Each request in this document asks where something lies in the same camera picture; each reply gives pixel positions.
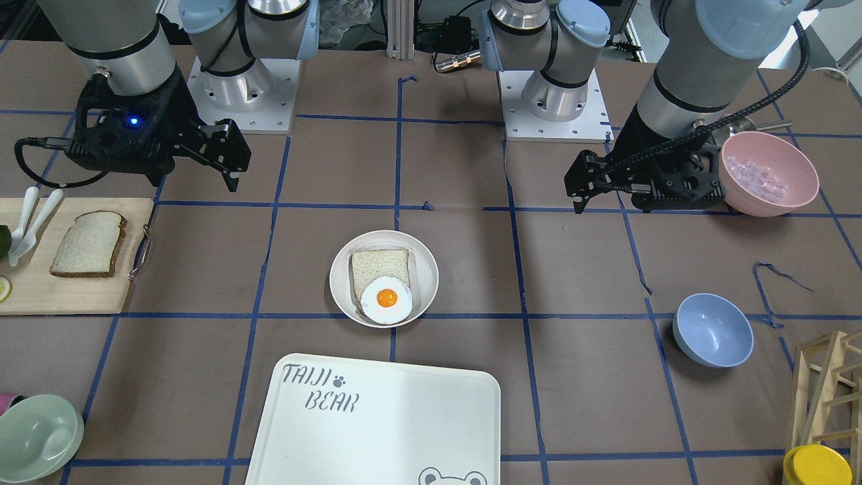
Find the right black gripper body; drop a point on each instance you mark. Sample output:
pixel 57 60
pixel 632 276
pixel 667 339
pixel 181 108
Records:
pixel 176 111

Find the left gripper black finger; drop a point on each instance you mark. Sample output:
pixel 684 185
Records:
pixel 583 180

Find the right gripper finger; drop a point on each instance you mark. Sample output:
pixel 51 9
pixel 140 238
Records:
pixel 220 146

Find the brown crust bread slice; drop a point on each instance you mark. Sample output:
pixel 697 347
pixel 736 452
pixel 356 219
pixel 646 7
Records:
pixel 91 246

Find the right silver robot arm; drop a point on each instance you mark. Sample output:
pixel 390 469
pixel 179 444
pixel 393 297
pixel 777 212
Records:
pixel 127 42

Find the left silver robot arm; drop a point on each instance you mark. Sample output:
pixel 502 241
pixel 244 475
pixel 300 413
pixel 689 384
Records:
pixel 714 48

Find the bread slice in plate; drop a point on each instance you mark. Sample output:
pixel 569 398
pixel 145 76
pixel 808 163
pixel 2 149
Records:
pixel 368 266

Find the white round plate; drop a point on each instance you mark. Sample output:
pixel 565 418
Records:
pixel 423 271

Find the ice cubes in bowl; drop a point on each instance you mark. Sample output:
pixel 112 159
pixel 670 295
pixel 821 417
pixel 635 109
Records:
pixel 755 179

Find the pink bowl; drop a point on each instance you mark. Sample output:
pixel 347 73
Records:
pixel 784 161

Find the blue bowl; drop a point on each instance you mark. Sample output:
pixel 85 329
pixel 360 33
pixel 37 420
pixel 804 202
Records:
pixel 712 331

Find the white plastic spoon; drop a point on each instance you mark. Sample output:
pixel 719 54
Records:
pixel 29 239

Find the white plastic fork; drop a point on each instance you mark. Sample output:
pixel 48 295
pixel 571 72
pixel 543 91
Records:
pixel 30 198

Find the green avocado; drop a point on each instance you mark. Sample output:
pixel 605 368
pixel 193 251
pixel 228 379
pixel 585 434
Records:
pixel 5 241

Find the wooden cutting board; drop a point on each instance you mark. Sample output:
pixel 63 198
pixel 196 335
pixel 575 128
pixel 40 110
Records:
pixel 37 292

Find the lemon slice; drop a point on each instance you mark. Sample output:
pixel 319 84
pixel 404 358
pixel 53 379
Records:
pixel 6 288

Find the toy fried egg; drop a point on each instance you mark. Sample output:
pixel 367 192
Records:
pixel 387 301

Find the wooden rack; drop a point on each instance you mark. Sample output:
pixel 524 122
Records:
pixel 825 392

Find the white bear tray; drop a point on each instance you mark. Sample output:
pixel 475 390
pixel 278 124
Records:
pixel 337 420

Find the pink cup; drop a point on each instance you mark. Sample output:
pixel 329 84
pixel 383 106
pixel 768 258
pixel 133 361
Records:
pixel 7 400

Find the green bowl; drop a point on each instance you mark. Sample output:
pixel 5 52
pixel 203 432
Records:
pixel 39 435

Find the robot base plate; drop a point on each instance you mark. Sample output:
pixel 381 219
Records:
pixel 535 110
pixel 260 101

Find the aluminium frame post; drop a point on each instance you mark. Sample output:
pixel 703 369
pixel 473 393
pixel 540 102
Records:
pixel 400 23

